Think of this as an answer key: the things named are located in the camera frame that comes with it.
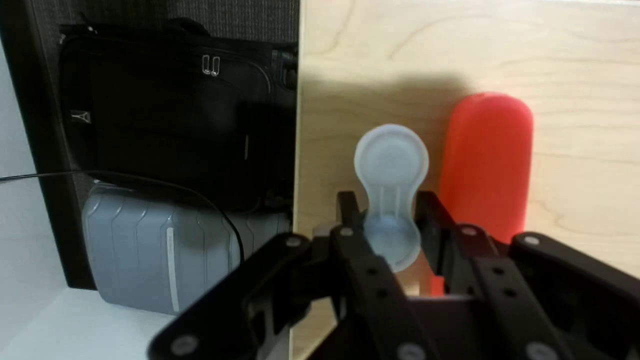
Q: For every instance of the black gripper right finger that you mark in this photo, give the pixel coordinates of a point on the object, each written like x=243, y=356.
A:
x=486, y=280

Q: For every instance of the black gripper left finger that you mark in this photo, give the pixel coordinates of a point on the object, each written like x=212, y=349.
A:
x=360, y=266

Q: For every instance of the grey plastic container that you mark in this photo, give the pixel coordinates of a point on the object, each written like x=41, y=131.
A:
x=133, y=253

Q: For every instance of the red oblong case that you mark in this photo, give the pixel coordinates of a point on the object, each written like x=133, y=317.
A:
x=486, y=160

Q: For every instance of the black suitcase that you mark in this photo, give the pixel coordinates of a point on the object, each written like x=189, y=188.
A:
x=160, y=112

